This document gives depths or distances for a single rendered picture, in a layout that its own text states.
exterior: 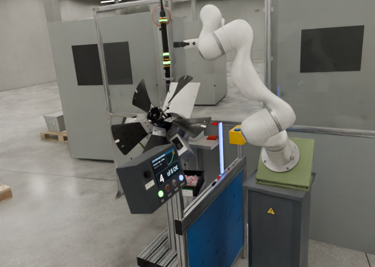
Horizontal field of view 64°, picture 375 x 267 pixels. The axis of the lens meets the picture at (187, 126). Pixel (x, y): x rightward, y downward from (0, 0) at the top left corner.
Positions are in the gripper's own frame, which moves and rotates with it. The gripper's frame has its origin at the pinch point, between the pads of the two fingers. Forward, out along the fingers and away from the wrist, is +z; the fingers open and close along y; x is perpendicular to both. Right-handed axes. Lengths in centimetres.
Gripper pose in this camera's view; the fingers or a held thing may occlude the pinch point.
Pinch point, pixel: (179, 44)
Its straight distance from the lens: 185.2
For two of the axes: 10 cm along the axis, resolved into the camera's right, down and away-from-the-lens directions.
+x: -0.7, -9.6, -2.7
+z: -8.7, -0.7, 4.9
